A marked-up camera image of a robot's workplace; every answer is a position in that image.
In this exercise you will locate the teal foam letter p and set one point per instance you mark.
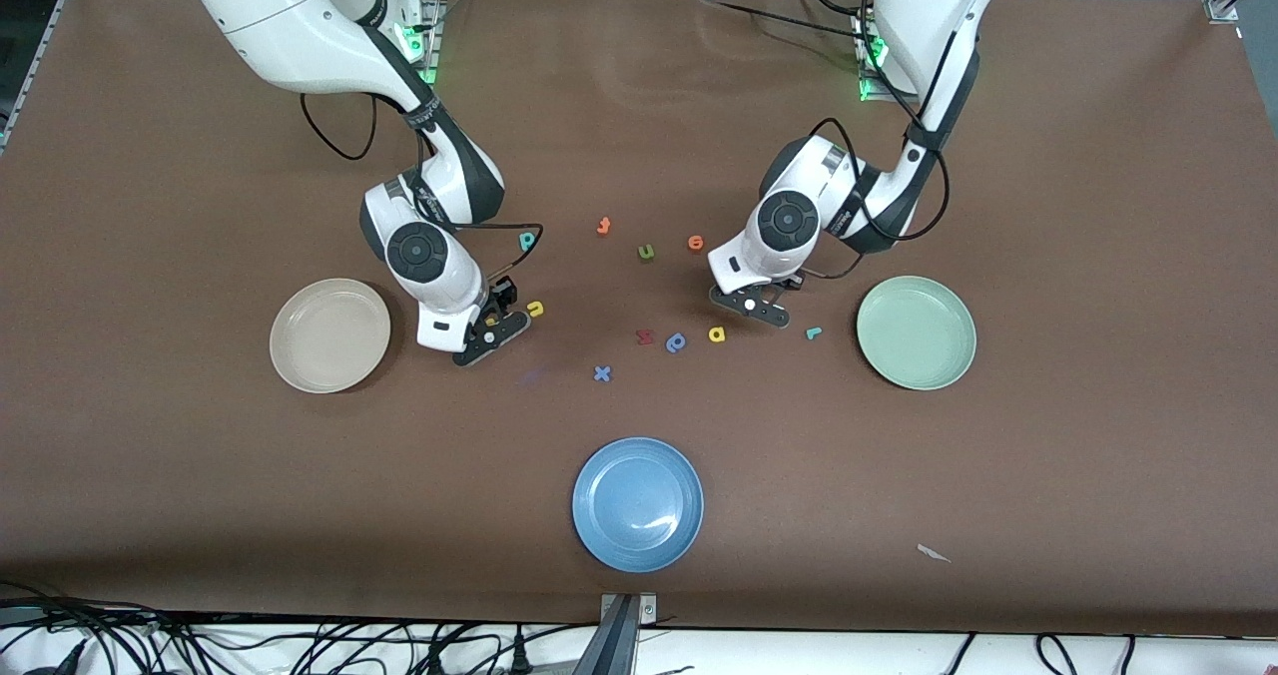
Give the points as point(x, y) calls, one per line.
point(525, 243)

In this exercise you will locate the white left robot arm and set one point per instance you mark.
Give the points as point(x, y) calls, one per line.
point(929, 16)

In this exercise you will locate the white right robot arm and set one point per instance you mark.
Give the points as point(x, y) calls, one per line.
point(300, 26)

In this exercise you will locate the green round plate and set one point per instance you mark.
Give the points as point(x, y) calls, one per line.
point(917, 333)

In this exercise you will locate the beige round plate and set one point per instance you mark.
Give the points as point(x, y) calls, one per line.
point(329, 336)

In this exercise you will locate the blue round plate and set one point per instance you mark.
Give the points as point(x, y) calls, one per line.
point(637, 505)

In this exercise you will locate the white paper scrap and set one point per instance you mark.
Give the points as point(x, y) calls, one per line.
point(934, 553)

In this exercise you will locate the brown table cover sheet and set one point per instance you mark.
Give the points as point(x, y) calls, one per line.
point(200, 475)

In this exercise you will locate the black power plug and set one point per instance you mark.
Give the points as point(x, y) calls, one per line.
point(435, 660)
point(520, 655)

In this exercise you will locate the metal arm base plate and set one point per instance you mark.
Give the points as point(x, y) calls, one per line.
point(433, 56)
point(867, 91)

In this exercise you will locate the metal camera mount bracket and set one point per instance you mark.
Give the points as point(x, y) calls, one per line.
point(624, 610)

